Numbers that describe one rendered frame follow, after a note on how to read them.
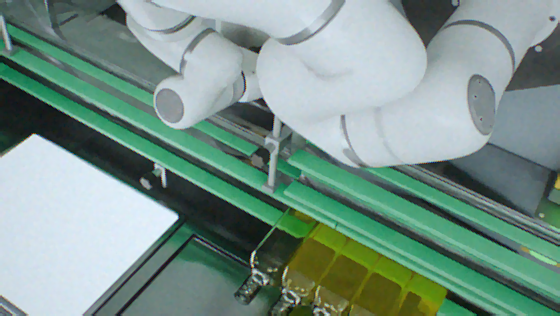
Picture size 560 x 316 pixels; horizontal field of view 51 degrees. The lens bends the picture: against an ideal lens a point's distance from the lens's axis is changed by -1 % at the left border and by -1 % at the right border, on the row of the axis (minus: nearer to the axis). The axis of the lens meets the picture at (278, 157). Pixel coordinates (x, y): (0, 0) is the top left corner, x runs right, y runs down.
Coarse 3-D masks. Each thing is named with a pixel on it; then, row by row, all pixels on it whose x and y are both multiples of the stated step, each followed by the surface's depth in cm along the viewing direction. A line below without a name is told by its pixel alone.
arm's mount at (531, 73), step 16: (416, 0) 82; (432, 0) 81; (448, 0) 79; (416, 16) 84; (432, 16) 82; (448, 16) 81; (432, 32) 84; (528, 48) 77; (544, 48) 76; (528, 64) 79; (544, 64) 77; (512, 80) 81; (528, 80) 80; (544, 80) 79
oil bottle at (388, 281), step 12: (384, 264) 93; (396, 264) 93; (372, 276) 91; (384, 276) 91; (396, 276) 91; (408, 276) 92; (372, 288) 90; (384, 288) 90; (396, 288) 90; (360, 300) 88; (372, 300) 88; (384, 300) 88; (396, 300) 89; (348, 312) 88; (360, 312) 87; (372, 312) 87; (384, 312) 87
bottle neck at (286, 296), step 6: (282, 294) 90; (288, 294) 90; (294, 294) 90; (276, 300) 89; (282, 300) 89; (288, 300) 89; (294, 300) 89; (276, 306) 88; (282, 306) 88; (288, 306) 88; (270, 312) 87; (276, 312) 87; (282, 312) 88; (288, 312) 88
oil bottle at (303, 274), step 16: (320, 224) 98; (320, 240) 96; (336, 240) 96; (304, 256) 93; (320, 256) 93; (336, 256) 94; (288, 272) 91; (304, 272) 91; (320, 272) 91; (288, 288) 90; (304, 288) 89; (304, 304) 92
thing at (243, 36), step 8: (216, 24) 101; (224, 24) 102; (232, 24) 104; (240, 24) 106; (224, 32) 103; (232, 32) 105; (240, 32) 107; (248, 32) 108; (256, 32) 107; (264, 32) 106; (232, 40) 106; (240, 40) 108; (248, 40) 109; (256, 40) 108; (264, 40) 107
